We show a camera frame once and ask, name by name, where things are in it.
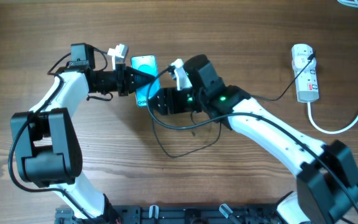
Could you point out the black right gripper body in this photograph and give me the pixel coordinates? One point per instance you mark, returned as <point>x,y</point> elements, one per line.
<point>182,101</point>

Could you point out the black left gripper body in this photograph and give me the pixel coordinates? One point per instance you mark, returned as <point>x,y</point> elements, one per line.
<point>109,81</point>

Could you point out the smartphone with teal screen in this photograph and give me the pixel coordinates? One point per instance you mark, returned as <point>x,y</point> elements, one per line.
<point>147,64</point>

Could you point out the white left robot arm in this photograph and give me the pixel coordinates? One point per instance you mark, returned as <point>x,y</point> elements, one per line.
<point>45,154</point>

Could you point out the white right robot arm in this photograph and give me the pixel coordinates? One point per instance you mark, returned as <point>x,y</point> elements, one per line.
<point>326,174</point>

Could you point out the white charger plug adapter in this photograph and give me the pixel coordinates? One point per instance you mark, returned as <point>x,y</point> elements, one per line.
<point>306,62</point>

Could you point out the white power strip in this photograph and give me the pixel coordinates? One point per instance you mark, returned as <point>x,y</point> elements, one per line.
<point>306,82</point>

